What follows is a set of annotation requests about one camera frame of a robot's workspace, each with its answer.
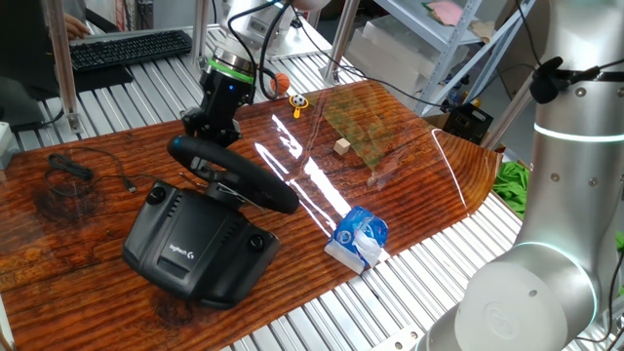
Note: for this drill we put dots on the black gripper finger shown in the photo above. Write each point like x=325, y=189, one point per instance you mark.
x=196, y=124
x=225, y=137

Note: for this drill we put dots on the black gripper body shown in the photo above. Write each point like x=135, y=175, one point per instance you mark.
x=226, y=100

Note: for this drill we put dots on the black racing steering wheel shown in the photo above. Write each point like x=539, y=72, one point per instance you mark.
x=253, y=183

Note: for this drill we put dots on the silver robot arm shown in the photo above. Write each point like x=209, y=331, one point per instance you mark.
x=560, y=195

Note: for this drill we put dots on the black steering wheel base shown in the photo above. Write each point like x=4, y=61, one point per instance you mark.
x=195, y=248

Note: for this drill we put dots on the person hand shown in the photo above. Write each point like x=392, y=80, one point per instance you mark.
x=75, y=28

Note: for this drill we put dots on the small orange basketball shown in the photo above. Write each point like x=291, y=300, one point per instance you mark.
x=282, y=84

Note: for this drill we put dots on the tiny soccer ball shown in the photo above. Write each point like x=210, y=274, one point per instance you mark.
x=299, y=100

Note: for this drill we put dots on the black keyboard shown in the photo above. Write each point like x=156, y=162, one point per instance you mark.
x=131, y=49

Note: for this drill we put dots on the small wooden cube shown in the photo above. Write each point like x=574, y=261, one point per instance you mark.
x=342, y=146

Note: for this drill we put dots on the blue tissue pack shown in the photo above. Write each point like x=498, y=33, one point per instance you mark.
x=356, y=239

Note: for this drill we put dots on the translucent plastic boxes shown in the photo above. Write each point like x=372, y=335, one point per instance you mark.
x=390, y=49

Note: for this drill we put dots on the black monitor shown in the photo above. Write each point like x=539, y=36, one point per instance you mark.
x=24, y=44

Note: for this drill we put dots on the wood grain table mat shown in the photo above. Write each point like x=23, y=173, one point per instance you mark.
x=146, y=312

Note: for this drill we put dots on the white metal shelf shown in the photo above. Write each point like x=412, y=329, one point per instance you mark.
x=453, y=44

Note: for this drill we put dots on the pink cloth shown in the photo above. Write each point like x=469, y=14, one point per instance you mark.
x=446, y=12

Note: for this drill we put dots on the black equipment box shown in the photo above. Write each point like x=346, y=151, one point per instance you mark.
x=467, y=124

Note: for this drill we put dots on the green cloth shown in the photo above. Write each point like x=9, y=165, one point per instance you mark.
x=512, y=190

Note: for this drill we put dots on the aluminium frame post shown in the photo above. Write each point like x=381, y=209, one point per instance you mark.
x=63, y=73
x=201, y=34
x=341, y=44

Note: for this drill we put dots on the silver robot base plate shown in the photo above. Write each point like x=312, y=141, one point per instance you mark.
x=400, y=341

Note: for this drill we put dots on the aluminium frame strut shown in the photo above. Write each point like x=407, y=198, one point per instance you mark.
x=507, y=112

